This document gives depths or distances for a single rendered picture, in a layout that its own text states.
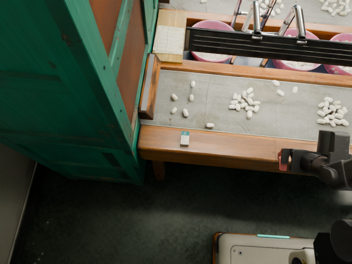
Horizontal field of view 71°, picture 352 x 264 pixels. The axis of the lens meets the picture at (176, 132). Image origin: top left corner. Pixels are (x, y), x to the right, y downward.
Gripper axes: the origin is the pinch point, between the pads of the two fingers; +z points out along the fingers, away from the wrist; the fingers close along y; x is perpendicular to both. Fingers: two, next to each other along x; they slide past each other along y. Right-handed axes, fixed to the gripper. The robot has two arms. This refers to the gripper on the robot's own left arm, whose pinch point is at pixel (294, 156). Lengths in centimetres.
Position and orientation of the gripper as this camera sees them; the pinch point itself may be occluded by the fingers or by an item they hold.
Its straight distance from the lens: 87.7
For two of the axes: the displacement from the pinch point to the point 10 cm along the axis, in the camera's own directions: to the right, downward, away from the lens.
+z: 0.0, -0.9, 10.0
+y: -10.0, -0.7, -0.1
